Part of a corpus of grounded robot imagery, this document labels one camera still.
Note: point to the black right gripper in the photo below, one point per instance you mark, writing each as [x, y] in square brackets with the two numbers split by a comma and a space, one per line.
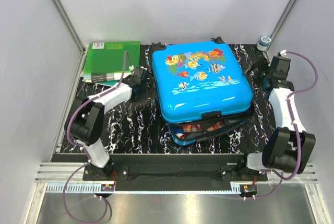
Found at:
[260, 64]

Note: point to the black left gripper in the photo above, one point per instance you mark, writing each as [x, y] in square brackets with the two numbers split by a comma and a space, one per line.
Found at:
[149, 93]

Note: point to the blue suitcase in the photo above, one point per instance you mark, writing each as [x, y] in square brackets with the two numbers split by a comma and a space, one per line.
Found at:
[201, 83]

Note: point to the brown plaid shirt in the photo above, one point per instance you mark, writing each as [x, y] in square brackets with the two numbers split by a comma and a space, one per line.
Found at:
[197, 128]

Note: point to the blue plaid shirt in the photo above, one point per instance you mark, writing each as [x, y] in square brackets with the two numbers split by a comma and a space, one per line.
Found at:
[178, 132]

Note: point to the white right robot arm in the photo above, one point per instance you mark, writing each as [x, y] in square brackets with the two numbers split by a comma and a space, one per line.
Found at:
[290, 146]

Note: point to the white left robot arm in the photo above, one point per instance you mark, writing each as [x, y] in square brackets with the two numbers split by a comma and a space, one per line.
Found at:
[84, 123]

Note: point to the blue capped bottle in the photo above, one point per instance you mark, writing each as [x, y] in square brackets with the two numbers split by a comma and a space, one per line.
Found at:
[263, 43]

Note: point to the green plastic folder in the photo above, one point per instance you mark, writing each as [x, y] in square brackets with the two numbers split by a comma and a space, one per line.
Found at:
[107, 57]

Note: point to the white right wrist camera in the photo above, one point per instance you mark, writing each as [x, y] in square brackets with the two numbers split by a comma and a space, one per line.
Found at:
[283, 52]

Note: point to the aluminium frame rail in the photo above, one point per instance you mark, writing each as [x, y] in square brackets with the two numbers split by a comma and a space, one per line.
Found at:
[69, 25]

